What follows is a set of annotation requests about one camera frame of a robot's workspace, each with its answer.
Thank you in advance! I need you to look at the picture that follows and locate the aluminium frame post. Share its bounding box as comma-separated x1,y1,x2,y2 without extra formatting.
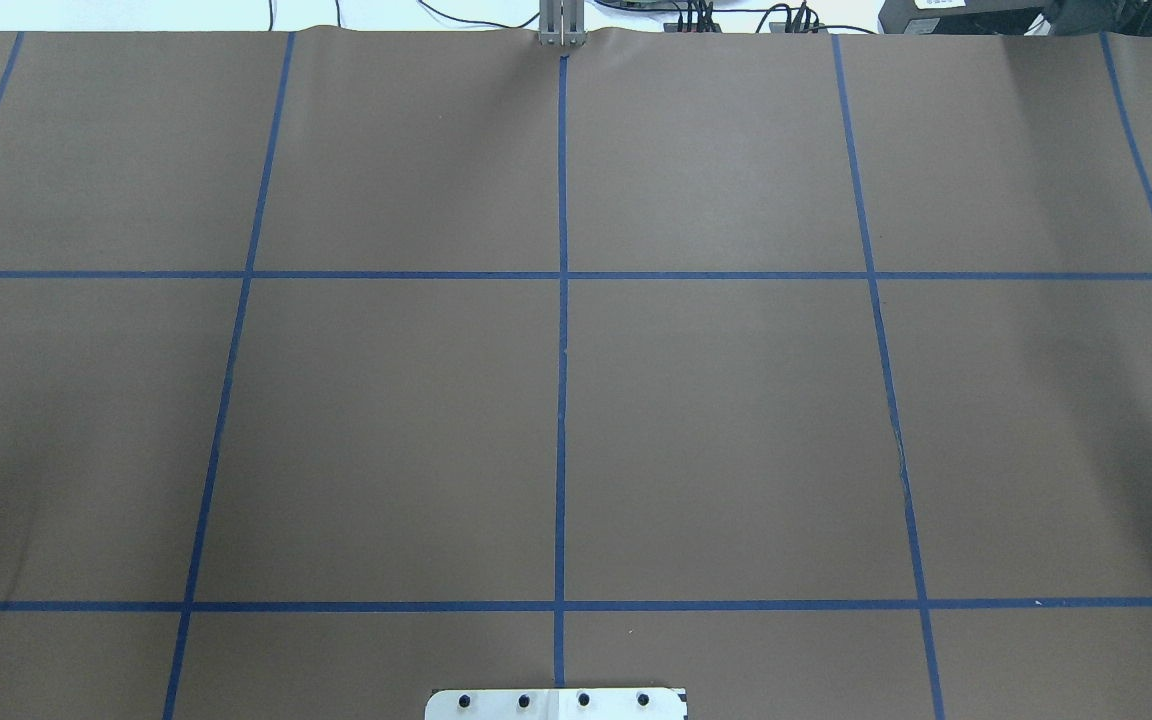
538,0,588,47

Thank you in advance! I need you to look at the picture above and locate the black box with label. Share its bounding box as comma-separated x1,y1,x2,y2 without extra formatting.
878,1,1046,36

